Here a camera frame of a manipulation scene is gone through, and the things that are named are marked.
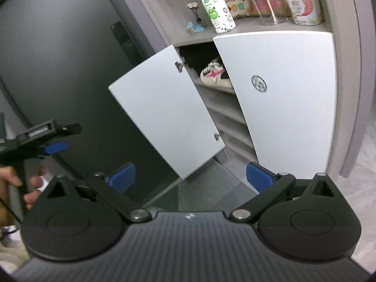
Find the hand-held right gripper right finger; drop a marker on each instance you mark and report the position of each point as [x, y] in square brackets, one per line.
[258, 176]

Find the small flower ornament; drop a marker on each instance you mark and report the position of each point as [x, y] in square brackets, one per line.
[193, 5]

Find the white cloth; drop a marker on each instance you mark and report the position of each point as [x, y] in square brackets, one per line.
[11, 246]

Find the white cabinet door with emblem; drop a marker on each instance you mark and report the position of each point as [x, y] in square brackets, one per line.
[293, 117]

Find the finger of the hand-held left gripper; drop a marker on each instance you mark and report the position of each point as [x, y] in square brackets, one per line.
[72, 129]
[55, 148]

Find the metal door hinge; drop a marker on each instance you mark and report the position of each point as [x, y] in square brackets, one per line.
[179, 66]
[217, 136]

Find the dark grey door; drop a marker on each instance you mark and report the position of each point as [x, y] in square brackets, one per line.
[58, 50]

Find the cartoon mouse wooden ornament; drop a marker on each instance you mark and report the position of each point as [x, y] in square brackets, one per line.
[239, 7]

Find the grey shoe cabinet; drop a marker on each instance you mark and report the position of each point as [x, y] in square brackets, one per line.
[343, 64]

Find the dark grey floor mat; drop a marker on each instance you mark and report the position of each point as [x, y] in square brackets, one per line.
[205, 194]

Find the round grey emblem sticker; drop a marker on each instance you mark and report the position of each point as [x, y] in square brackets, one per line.
[259, 83]

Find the small blue ornament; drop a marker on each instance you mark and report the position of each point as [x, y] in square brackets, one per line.
[195, 28]

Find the white bottle with green label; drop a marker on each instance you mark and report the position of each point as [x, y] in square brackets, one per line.
[217, 11]

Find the pink and white sneaker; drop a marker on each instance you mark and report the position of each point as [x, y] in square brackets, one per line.
[214, 75]

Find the person's left hand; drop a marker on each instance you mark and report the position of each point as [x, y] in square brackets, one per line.
[7, 176]

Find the plain white cabinet door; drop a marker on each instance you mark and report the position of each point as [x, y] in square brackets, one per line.
[164, 108]

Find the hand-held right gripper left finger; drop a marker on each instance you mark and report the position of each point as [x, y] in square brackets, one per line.
[123, 176]

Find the clear container with pink label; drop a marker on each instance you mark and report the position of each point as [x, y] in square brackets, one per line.
[305, 3]

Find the clear container with white lid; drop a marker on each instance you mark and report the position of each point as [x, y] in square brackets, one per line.
[265, 3]

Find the black door lock panel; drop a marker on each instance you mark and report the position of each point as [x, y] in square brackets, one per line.
[122, 32]

